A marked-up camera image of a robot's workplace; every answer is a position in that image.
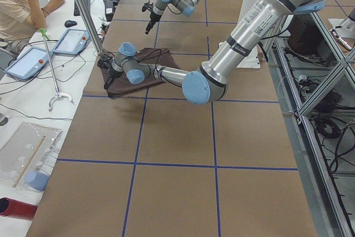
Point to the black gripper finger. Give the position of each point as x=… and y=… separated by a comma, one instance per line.
x=148, y=29
x=107, y=85

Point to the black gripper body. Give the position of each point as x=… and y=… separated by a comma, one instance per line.
x=151, y=18
x=112, y=74

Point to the dark brown t-shirt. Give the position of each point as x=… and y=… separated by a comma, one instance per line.
x=149, y=66

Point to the teach pendant far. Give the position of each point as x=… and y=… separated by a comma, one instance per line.
x=72, y=42

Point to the teach pendant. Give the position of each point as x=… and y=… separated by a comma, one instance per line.
x=72, y=42
x=28, y=64

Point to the black computer mouse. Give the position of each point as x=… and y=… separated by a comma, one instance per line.
x=70, y=23

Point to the metal reacher grabber tool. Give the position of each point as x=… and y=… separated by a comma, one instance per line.
x=58, y=94

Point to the teach pendant near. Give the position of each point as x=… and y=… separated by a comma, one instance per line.
x=28, y=64

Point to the brown paper table cover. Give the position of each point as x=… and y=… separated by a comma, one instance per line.
x=153, y=164

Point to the cardboard in plastic sleeve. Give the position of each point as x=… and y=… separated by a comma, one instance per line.
x=27, y=133

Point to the seated person beige shirt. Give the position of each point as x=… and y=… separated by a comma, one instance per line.
x=20, y=19

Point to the light blue plastic cup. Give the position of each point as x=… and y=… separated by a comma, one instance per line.
x=37, y=180

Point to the red cylinder bottle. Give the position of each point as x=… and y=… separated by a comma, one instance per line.
x=17, y=209

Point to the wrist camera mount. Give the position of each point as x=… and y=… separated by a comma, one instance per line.
x=105, y=60
x=147, y=7

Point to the aluminium frame post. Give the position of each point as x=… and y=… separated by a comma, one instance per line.
x=87, y=19

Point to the clear wire rack wooden dowel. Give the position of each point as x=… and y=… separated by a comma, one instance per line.
x=39, y=157

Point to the aluminium frame rail structure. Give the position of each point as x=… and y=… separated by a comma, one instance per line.
x=312, y=61

